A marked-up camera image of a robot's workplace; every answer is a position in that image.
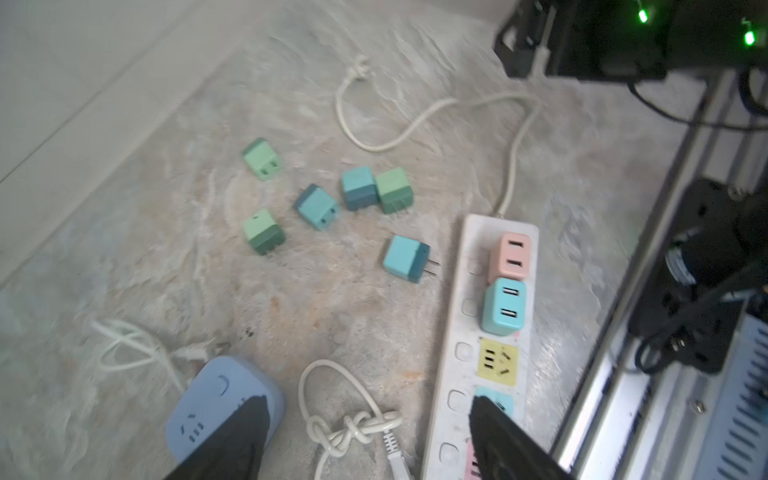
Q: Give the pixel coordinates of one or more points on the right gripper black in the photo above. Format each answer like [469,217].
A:
[586,40]

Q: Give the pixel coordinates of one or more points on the green plug adapter left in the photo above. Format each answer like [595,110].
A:
[263,233]

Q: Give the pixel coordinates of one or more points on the aluminium rail frame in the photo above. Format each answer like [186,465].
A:
[677,385]

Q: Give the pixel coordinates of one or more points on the green plug adapter right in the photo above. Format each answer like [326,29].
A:
[394,190]

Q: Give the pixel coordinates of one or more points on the white long power strip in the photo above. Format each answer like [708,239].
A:
[474,362]

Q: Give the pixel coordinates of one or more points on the blue square power socket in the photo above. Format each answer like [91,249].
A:
[223,385]

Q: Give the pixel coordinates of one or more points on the pink plug adapter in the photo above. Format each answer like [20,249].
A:
[510,257]

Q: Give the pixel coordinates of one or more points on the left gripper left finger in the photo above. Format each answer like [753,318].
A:
[234,450]

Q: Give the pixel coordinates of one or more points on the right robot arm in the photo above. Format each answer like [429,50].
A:
[717,36]

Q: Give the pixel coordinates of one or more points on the light green plug adapter far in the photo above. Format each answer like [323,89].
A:
[262,159]

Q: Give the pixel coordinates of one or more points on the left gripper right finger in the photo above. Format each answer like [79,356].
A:
[503,450]

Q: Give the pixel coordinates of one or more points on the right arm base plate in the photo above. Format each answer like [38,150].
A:
[712,260]

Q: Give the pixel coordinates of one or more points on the teal blue plug adapter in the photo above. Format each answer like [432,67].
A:
[358,188]

